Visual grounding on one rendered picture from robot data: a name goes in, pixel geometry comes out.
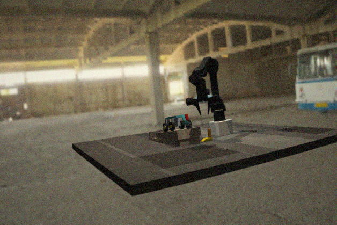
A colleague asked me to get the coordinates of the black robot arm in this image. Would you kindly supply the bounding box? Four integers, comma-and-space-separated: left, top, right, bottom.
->
189, 56, 226, 122

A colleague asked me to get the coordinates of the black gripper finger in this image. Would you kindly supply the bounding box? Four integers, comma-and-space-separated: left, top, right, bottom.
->
208, 100, 213, 114
193, 102, 201, 115

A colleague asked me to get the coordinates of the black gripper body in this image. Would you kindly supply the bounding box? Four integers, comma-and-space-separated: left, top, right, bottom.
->
186, 86, 220, 106

